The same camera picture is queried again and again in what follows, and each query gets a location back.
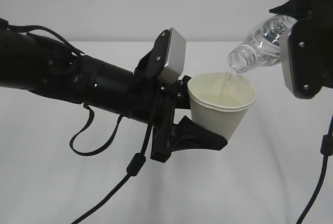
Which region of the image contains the clear green-label water bottle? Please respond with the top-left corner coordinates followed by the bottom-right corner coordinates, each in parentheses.
top-left (228, 15), bottom-right (297, 74)

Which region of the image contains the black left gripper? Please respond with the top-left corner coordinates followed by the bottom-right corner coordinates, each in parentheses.
top-left (125, 75), bottom-right (228, 163)

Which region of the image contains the black left camera cable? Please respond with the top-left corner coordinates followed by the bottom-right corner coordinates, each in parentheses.
top-left (5, 24), bottom-right (157, 224)

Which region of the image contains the white paper cup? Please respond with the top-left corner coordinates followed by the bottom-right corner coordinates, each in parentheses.
top-left (187, 72), bottom-right (257, 140)

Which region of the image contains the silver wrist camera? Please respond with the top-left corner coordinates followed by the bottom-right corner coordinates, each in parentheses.
top-left (134, 28), bottom-right (187, 85)
top-left (279, 19), bottom-right (323, 99)

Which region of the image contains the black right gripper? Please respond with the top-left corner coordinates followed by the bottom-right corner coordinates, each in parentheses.
top-left (269, 0), bottom-right (332, 88)

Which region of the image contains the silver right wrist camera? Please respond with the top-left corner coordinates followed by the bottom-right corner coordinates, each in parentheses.
top-left (279, 19), bottom-right (323, 99)

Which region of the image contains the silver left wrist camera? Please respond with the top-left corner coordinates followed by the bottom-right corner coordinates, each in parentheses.
top-left (134, 28), bottom-right (187, 85)

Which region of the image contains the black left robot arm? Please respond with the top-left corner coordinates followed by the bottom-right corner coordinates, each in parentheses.
top-left (1, 20), bottom-right (227, 163)

